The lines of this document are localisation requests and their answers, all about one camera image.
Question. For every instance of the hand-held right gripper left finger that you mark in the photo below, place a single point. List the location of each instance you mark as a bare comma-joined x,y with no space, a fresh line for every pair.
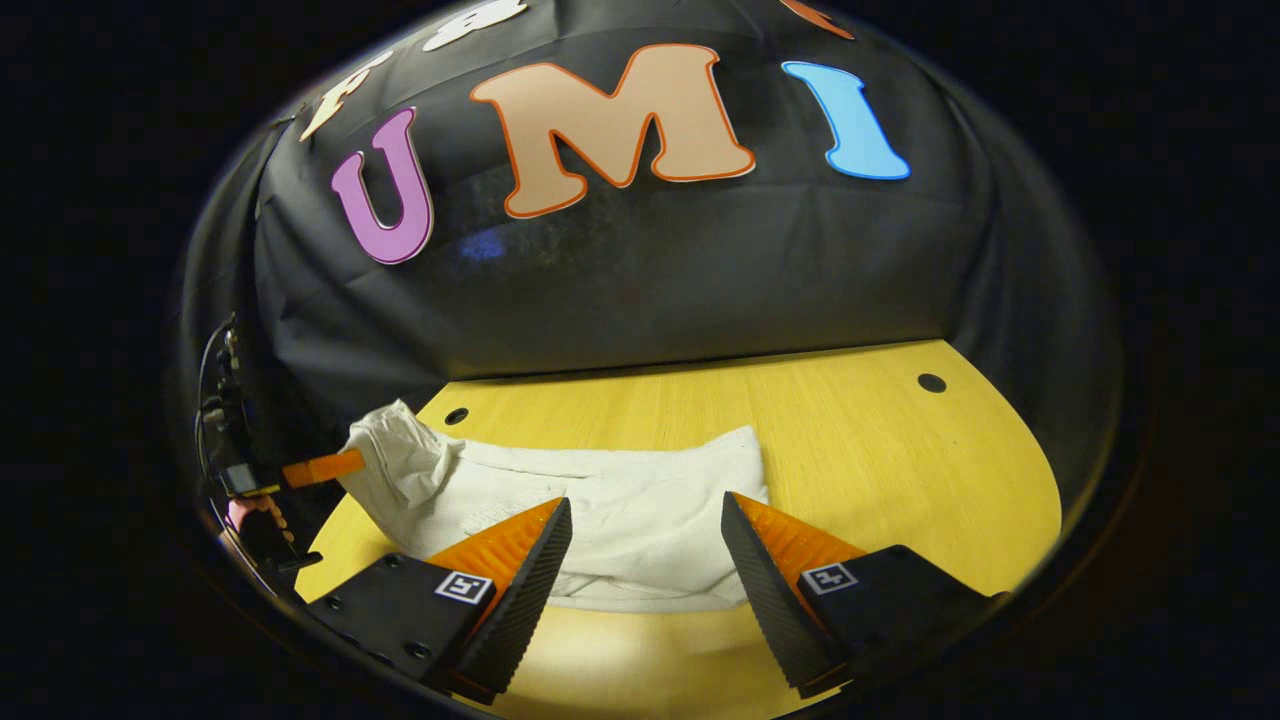
520,600

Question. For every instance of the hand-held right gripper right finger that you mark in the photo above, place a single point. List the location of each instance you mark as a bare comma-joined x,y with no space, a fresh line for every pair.
770,610

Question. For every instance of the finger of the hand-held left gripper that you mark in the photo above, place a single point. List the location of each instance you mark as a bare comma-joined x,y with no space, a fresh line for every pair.
325,468

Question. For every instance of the cream white jeans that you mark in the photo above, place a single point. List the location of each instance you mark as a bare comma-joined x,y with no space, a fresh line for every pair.
640,520

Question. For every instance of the black backdrop cloth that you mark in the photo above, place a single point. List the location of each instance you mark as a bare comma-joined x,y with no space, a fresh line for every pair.
700,280

